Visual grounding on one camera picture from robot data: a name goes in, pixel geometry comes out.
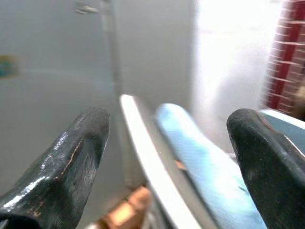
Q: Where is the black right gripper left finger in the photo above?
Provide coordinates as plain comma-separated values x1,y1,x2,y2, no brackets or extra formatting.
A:
0,106,111,229

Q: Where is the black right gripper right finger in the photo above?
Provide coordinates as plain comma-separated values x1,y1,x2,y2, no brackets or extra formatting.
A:
226,108,305,229

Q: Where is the silver mini fridge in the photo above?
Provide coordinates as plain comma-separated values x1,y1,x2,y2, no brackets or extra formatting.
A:
0,0,198,225

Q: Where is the light blue chair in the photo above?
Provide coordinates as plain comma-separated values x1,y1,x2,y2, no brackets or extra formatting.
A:
153,103,305,229

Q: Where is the orange brick stack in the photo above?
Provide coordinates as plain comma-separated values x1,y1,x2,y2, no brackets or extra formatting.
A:
94,185,153,229

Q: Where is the white folding chair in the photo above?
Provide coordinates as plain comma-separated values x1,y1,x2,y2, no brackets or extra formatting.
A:
119,94,215,229

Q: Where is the red tiled pillar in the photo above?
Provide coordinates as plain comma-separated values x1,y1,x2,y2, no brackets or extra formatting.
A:
261,0,305,117

